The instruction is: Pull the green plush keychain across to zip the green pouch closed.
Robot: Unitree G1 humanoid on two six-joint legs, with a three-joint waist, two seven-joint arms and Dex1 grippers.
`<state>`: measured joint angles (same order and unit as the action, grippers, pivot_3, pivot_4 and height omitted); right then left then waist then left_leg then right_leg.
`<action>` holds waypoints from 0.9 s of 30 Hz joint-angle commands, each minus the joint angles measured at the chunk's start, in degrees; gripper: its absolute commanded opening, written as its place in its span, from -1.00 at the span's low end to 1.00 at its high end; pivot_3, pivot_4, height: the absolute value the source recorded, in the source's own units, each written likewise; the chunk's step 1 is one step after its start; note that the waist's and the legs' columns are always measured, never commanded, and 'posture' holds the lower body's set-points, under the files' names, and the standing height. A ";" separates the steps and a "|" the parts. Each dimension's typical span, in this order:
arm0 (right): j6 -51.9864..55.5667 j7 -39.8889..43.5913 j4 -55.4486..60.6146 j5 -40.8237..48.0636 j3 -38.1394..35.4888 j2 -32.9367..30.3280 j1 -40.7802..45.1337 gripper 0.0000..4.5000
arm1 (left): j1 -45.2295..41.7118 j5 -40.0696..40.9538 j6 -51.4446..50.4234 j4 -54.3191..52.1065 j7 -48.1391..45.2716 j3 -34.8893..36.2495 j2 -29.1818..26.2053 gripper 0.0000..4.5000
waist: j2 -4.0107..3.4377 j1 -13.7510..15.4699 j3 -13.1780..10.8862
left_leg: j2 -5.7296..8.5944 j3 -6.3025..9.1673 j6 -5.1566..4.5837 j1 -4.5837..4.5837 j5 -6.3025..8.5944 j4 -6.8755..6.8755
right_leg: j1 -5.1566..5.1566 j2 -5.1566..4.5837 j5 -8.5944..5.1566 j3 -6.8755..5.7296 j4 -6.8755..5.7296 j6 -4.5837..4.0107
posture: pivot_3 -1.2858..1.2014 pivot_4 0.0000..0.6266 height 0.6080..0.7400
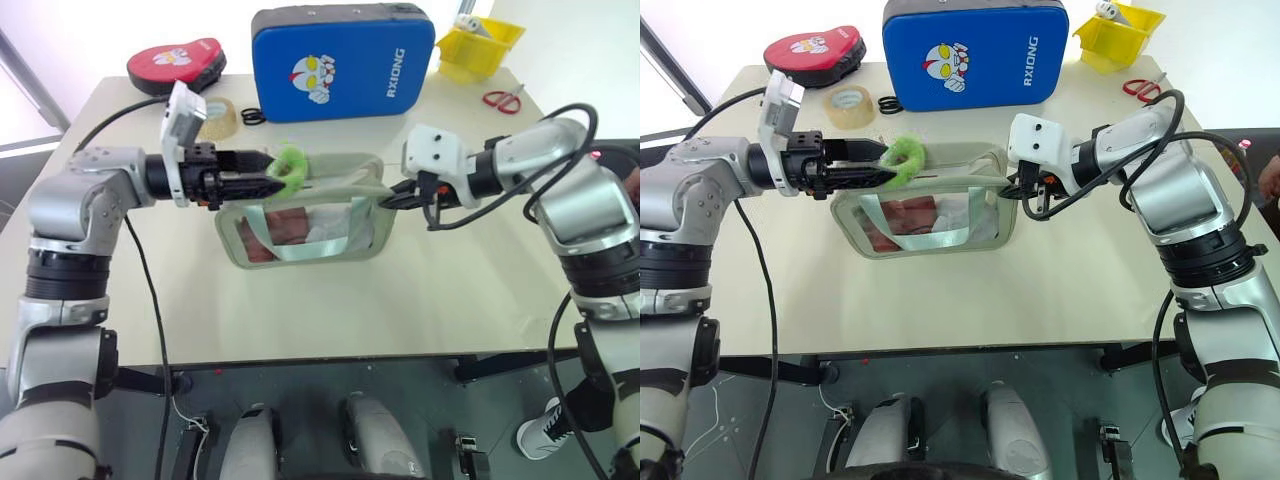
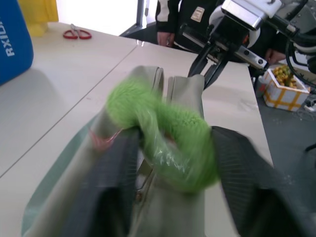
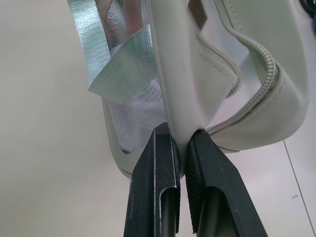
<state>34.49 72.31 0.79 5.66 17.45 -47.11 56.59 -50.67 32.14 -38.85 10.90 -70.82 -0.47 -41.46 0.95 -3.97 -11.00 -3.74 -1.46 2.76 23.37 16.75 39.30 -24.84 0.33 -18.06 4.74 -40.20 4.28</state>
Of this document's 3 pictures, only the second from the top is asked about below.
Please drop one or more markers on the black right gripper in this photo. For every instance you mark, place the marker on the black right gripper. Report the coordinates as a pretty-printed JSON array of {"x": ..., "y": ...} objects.
[{"x": 229, "y": 37}]

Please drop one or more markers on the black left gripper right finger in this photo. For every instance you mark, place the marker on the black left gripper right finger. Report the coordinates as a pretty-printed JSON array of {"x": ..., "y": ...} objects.
[{"x": 247, "y": 187}]

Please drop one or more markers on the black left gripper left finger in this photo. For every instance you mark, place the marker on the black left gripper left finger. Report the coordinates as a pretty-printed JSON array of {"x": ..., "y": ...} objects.
[{"x": 111, "y": 187}]

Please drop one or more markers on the pale green zip pouch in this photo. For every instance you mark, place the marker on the pale green zip pouch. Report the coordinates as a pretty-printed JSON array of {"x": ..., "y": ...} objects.
[{"x": 182, "y": 98}]

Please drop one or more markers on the person's bare hand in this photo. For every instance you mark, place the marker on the person's bare hand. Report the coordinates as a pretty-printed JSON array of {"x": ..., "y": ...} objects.
[
  {"x": 274, "y": 55},
  {"x": 166, "y": 39}
]

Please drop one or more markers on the person in black jacket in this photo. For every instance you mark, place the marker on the person in black jacket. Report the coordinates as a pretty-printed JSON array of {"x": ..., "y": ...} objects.
[{"x": 185, "y": 12}]

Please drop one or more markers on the yellow fruit pile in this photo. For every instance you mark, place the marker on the yellow fruit pile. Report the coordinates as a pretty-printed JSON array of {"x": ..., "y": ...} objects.
[{"x": 284, "y": 75}]

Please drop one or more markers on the white foam box yellow tape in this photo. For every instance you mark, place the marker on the white foam box yellow tape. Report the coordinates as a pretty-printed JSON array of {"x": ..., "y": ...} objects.
[{"x": 281, "y": 96}]

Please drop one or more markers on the yellow plastic object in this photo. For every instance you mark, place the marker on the yellow plastic object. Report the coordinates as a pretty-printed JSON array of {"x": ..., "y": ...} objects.
[{"x": 39, "y": 14}]

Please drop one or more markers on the blue container with white lettering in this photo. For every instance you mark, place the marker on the blue container with white lettering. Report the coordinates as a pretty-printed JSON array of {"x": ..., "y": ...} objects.
[{"x": 12, "y": 37}]

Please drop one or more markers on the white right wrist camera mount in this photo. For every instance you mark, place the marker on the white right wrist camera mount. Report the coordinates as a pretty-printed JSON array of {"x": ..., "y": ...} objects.
[{"x": 249, "y": 8}]

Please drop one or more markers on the grey metal post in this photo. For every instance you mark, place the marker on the grey metal post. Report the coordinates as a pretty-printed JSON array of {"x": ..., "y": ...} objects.
[{"x": 142, "y": 11}]

